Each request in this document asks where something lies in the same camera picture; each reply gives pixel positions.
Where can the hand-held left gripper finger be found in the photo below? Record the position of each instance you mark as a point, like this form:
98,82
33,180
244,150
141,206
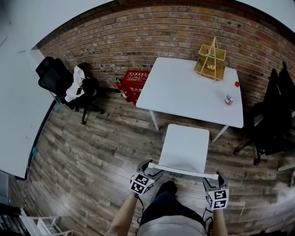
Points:
156,177
141,167

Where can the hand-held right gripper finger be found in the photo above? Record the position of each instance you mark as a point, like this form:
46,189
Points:
223,183
208,186

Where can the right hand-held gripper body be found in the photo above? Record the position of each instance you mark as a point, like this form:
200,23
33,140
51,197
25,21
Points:
217,199

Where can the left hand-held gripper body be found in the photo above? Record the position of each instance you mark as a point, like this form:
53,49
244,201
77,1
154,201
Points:
141,183

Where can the small white stool table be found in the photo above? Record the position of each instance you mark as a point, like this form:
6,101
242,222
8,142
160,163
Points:
185,147

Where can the person's right forearm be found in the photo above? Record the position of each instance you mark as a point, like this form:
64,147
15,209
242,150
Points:
220,222

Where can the person's left forearm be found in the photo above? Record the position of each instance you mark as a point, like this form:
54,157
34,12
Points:
123,214

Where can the black high-back office chair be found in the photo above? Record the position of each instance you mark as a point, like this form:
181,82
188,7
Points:
269,124

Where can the white rectangular table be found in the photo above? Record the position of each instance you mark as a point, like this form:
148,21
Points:
184,92

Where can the black mesh office chair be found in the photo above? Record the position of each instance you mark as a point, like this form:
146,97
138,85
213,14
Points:
54,78

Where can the person's black trousers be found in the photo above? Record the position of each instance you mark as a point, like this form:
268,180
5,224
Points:
168,202

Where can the person's grey shirt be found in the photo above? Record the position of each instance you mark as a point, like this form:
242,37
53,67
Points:
171,227

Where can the grey table white legs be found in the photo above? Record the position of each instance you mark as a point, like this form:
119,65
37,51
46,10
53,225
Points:
287,167

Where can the red fire extinguisher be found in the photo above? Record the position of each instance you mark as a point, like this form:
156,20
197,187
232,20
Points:
122,91

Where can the red metal box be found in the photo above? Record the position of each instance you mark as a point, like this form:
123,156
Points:
137,85

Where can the clear bottle red cap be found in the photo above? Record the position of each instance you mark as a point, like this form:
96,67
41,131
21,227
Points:
230,95

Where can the black phone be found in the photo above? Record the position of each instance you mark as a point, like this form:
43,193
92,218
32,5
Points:
79,90

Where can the black jacket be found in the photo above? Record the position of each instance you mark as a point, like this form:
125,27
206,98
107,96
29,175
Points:
280,92

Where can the white cloth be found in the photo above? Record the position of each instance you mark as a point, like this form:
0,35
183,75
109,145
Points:
74,83

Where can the teal round knob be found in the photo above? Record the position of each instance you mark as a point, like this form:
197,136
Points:
34,150

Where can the white metal frame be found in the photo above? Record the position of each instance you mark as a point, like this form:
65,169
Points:
30,223

